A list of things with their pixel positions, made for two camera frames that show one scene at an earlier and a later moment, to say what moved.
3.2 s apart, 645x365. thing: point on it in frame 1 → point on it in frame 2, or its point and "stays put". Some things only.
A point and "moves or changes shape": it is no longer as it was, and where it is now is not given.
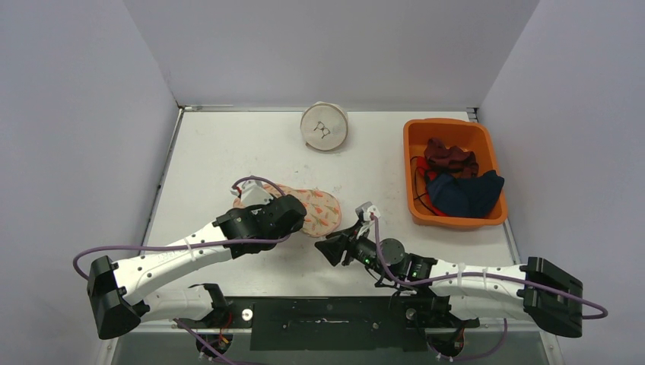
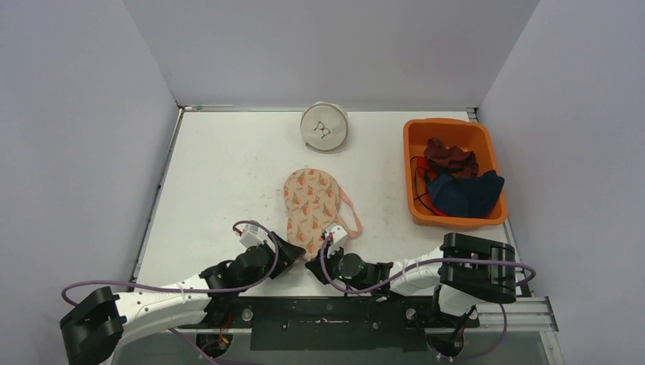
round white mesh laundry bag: [324, 126] stays put
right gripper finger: [332, 248] → [316, 266]
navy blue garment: [476, 197] stays put
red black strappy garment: [423, 178] stays put
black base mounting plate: [344, 323] stays put
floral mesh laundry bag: [322, 214] moves or changes shape
